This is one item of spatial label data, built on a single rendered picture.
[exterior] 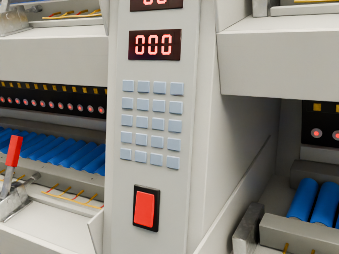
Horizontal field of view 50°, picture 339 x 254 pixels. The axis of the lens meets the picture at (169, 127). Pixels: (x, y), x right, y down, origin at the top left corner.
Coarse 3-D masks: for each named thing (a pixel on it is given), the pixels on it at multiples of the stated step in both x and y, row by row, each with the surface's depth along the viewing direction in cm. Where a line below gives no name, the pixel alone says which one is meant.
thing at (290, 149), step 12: (288, 108) 42; (300, 108) 41; (288, 120) 42; (300, 120) 41; (288, 132) 42; (300, 132) 42; (288, 144) 42; (300, 144) 42; (276, 156) 43; (288, 156) 42; (276, 168) 43; (288, 168) 43
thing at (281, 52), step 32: (224, 0) 25; (256, 0) 27; (288, 0) 29; (320, 0) 26; (224, 32) 24; (256, 32) 23; (288, 32) 22; (320, 32) 21; (224, 64) 25; (256, 64) 24; (288, 64) 23; (320, 64) 22; (256, 96) 25; (288, 96) 24; (320, 96) 23
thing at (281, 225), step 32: (320, 128) 37; (256, 160) 35; (320, 160) 38; (256, 192) 36; (288, 192) 38; (320, 192) 35; (224, 224) 29; (256, 224) 31; (288, 224) 30; (320, 224) 31
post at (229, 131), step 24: (216, 48) 25; (216, 72) 25; (216, 96) 26; (240, 96) 30; (216, 120) 26; (240, 120) 31; (264, 120) 37; (216, 144) 27; (240, 144) 31; (192, 168) 26; (216, 168) 27; (240, 168) 32; (192, 192) 26; (216, 192) 28; (192, 216) 27; (216, 216) 28; (192, 240) 27
